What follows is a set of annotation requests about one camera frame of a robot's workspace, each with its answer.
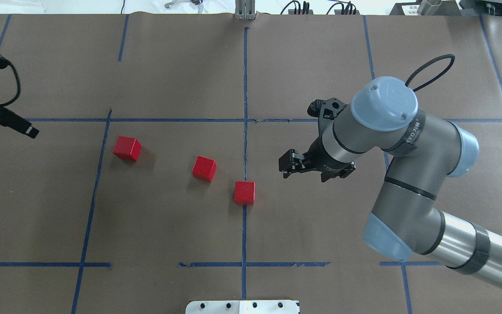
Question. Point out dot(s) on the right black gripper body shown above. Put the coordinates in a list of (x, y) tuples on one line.
[(319, 157)]

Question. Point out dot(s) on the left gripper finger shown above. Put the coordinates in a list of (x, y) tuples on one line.
[(26, 128)]

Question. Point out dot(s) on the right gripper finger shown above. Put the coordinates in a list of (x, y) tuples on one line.
[(291, 162)]

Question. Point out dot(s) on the red block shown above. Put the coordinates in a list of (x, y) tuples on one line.
[(204, 169), (127, 148), (244, 193)]

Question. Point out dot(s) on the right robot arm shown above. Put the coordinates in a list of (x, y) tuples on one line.
[(425, 150)]

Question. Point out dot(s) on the brown paper table cover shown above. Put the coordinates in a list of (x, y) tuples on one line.
[(82, 231)]

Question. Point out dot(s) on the white mounting plate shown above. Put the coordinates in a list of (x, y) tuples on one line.
[(243, 307)]

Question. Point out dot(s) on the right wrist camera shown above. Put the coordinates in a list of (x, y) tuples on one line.
[(325, 110)]

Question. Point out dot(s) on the aluminium frame post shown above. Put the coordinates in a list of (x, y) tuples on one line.
[(245, 10)]

